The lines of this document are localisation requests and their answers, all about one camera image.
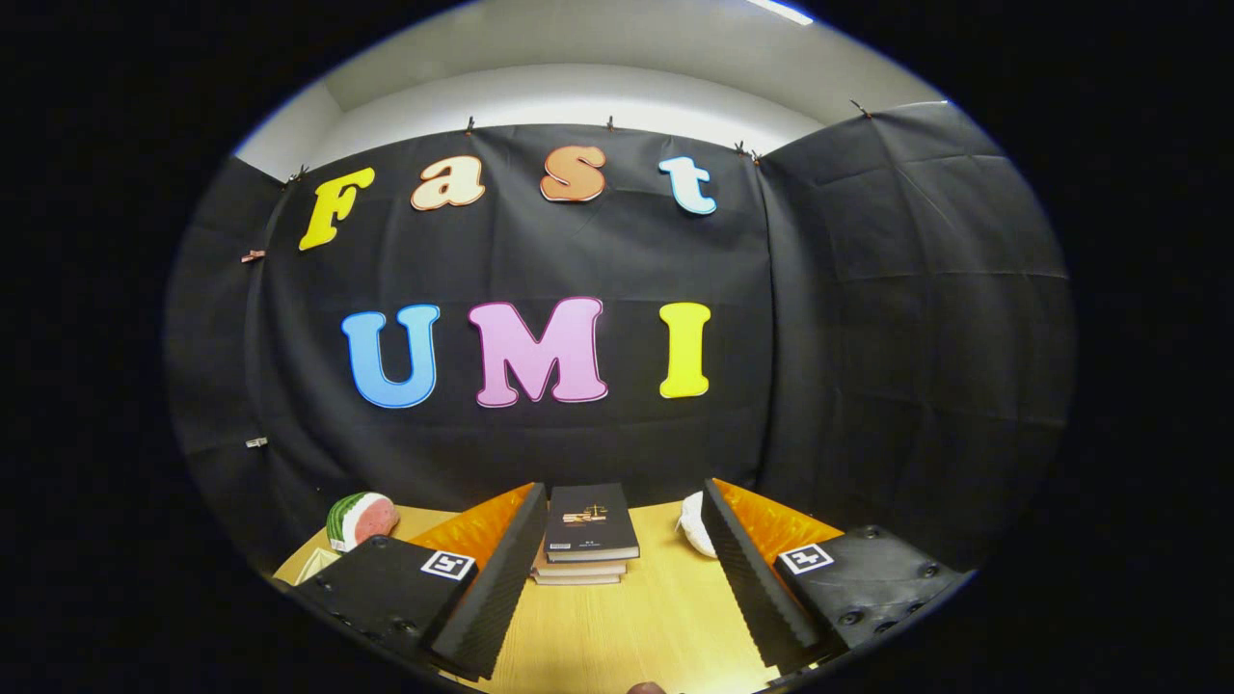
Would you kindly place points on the thick brown cover book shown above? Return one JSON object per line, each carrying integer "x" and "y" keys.
{"x": 578, "y": 580}
{"x": 578, "y": 570}

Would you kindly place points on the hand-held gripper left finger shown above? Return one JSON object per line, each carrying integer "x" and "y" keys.
{"x": 487, "y": 598}

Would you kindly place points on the ceiling light strip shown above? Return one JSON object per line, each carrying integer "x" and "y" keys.
{"x": 783, "y": 12}

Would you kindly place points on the black cover book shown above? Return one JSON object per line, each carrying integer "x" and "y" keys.
{"x": 590, "y": 520}

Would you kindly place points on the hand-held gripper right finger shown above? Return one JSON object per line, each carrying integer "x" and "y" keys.
{"x": 757, "y": 588}

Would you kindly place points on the white plush toy with face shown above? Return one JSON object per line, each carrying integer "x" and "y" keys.
{"x": 696, "y": 525}

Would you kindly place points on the black backdrop cloth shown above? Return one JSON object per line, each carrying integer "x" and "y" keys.
{"x": 578, "y": 251}

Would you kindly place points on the beige fabric storage box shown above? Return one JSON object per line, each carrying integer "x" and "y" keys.
{"x": 316, "y": 567}

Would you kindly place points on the watermelon slice plush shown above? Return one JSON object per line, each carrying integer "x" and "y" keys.
{"x": 371, "y": 520}

